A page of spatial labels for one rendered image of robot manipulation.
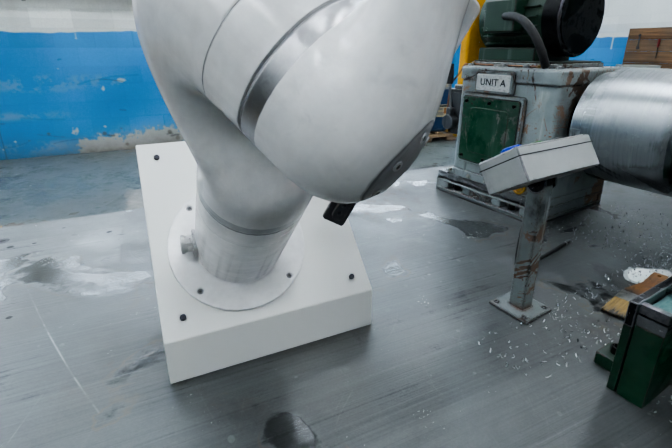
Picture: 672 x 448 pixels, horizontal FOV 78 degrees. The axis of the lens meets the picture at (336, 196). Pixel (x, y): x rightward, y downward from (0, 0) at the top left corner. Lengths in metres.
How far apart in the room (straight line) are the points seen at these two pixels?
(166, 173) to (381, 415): 0.44
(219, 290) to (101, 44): 5.27
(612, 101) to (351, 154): 0.84
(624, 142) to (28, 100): 5.62
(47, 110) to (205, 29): 5.61
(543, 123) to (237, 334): 0.80
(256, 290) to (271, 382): 0.12
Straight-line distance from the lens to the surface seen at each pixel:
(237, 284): 0.59
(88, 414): 0.63
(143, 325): 0.74
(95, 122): 5.83
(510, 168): 0.61
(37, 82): 5.85
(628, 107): 1.01
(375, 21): 0.23
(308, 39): 0.25
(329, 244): 0.65
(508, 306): 0.76
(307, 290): 0.61
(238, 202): 0.38
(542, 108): 1.07
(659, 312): 0.60
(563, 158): 0.67
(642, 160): 1.00
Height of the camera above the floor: 1.21
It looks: 20 degrees down
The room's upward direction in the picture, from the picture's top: straight up
